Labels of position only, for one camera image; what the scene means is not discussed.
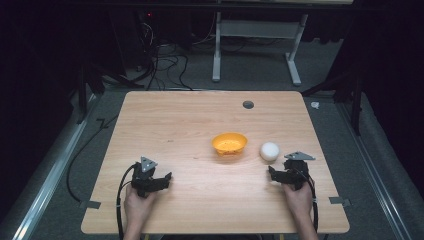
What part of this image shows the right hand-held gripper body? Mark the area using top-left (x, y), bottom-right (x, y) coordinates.
top-left (281, 151), bottom-right (316, 192)

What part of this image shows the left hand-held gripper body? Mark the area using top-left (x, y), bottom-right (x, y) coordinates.
top-left (130, 155), bottom-right (162, 198)

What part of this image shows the person's right hand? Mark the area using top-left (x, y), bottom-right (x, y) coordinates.
top-left (282, 179), bottom-right (314, 218)

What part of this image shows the person's left hand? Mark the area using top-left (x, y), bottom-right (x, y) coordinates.
top-left (123, 185), bottom-right (158, 230)

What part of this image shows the white ball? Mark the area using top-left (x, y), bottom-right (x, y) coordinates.
top-left (259, 141), bottom-right (281, 163)

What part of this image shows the grey tape strip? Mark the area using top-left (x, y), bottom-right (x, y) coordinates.
top-left (79, 199), bottom-right (102, 210)
top-left (328, 196), bottom-right (352, 208)

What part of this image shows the orange bowl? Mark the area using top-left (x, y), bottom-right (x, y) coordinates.
top-left (211, 132), bottom-right (249, 157)

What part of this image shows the black metal stand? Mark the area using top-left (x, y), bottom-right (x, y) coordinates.
top-left (75, 49), bottom-right (144, 125)
top-left (301, 66), bottom-right (364, 137)

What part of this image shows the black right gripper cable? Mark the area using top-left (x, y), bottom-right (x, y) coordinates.
top-left (296, 169), bottom-right (320, 234)

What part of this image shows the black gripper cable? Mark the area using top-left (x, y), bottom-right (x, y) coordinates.
top-left (296, 169), bottom-right (320, 234)
top-left (115, 163), bottom-right (138, 240)

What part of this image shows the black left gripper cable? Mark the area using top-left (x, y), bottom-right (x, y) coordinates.
top-left (115, 163), bottom-right (138, 240)

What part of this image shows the black floor cable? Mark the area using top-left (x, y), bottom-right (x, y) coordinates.
top-left (65, 113), bottom-right (120, 204)

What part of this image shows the metal floor rail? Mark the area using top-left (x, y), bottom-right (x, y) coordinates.
top-left (11, 93), bottom-right (101, 240)
top-left (336, 99), bottom-right (414, 240)

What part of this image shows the bundle of black cables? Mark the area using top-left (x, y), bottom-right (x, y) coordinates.
top-left (133, 19), bottom-right (194, 92)

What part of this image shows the white metal desk frame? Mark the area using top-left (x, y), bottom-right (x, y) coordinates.
top-left (211, 11), bottom-right (310, 87)

